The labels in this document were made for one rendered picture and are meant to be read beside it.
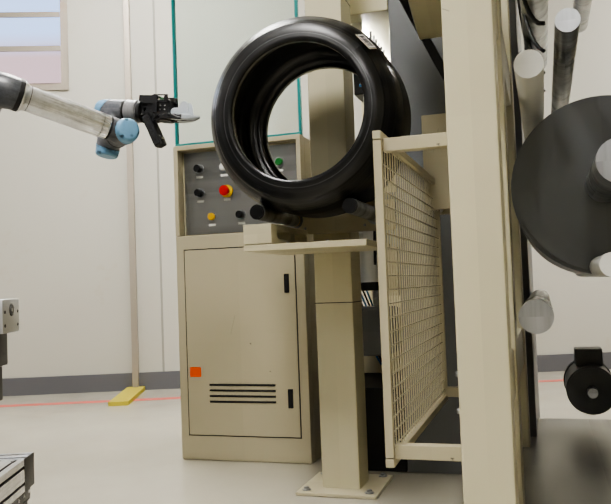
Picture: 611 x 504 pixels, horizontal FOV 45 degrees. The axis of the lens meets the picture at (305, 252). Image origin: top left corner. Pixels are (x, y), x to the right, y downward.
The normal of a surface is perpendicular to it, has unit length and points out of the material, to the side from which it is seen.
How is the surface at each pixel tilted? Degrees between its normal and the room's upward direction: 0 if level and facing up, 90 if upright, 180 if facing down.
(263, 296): 90
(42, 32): 90
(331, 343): 90
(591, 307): 90
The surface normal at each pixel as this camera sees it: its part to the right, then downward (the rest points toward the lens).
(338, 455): -0.31, -0.04
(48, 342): 0.07, -0.05
